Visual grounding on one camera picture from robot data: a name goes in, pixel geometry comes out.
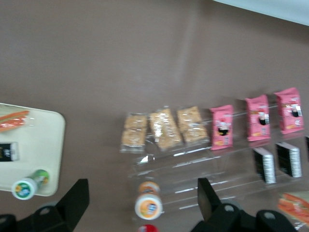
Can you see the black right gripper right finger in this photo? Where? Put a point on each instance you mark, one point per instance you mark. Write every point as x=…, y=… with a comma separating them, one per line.
x=212, y=212

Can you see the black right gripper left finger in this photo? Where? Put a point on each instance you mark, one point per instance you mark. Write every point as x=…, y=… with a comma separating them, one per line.
x=70, y=210

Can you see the green gum bottle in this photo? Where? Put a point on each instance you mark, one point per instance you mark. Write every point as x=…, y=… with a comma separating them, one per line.
x=26, y=187

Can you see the orange gum bottle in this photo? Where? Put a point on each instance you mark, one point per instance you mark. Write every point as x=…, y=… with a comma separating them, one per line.
x=148, y=203

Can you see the beige plastic tray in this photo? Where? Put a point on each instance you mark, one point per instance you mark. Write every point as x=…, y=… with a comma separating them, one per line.
x=43, y=149

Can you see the red gum bottle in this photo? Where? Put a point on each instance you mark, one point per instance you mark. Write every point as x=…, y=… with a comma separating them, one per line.
x=147, y=228

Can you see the clear acrylic stepped shelf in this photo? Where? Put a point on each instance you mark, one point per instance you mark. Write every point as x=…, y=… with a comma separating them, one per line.
x=193, y=169

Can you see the small black white box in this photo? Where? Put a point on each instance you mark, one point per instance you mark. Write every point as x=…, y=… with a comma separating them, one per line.
x=288, y=159
x=264, y=166

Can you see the wrapped triangle sandwich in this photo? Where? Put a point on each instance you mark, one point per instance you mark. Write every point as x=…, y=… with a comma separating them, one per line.
x=294, y=207
x=12, y=119

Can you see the pink snack pack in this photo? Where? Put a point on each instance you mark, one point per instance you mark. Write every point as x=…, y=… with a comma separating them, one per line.
x=257, y=118
x=221, y=128
x=288, y=111

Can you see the small black packet gold print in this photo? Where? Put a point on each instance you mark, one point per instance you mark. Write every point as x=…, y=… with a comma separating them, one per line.
x=7, y=151

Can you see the wrapped rice cracker bar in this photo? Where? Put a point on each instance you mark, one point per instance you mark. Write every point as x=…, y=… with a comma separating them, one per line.
x=134, y=133
x=165, y=130
x=193, y=124

